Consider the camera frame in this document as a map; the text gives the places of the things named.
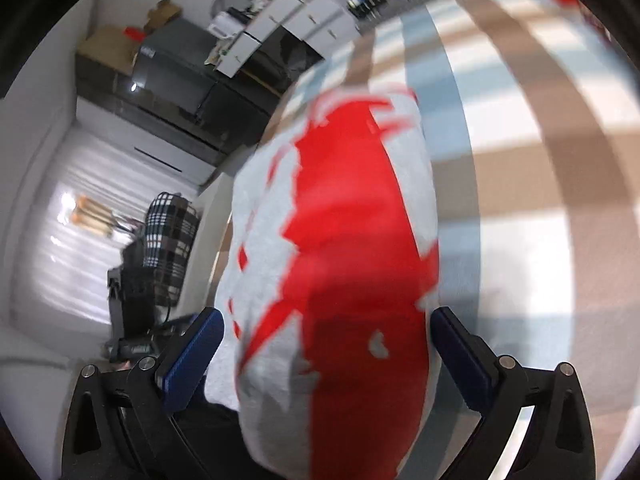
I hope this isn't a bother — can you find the checked bed sheet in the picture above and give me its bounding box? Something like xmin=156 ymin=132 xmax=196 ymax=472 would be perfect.
xmin=260 ymin=0 xmax=637 ymax=480

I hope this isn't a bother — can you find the white curtain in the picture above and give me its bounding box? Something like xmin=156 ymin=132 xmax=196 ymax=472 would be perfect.
xmin=17 ymin=125 xmax=213 ymax=353

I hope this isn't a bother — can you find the black and white plaid cloth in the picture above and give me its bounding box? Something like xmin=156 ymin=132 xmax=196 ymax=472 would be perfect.
xmin=143 ymin=191 xmax=202 ymax=307

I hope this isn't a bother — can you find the black chair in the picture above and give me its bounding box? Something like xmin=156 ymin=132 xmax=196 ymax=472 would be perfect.
xmin=106 ymin=237 xmax=201 ymax=363

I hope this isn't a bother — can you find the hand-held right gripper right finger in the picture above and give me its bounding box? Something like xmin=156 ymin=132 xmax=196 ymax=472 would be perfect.
xmin=430 ymin=306 xmax=598 ymax=480

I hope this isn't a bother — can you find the grey hoodie with red print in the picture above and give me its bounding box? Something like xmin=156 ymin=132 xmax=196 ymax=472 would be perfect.
xmin=205 ymin=85 xmax=444 ymax=480

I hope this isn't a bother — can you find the cardboard box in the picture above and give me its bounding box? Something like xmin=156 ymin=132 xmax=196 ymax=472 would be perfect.
xmin=144 ymin=0 xmax=183 ymax=32

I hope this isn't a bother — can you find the white drawer cabinet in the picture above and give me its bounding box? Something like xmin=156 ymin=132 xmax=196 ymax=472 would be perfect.
xmin=215 ymin=0 xmax=362 ymax=79

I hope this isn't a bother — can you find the black cabinet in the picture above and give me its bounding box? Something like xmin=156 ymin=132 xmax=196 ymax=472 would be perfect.
xmin=75 ymin=15 xmax=323 ymax=163

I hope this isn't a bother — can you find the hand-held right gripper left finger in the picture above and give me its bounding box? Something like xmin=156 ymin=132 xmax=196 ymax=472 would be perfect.
xmin=61 ymin=307 xmax=226 ymax=480

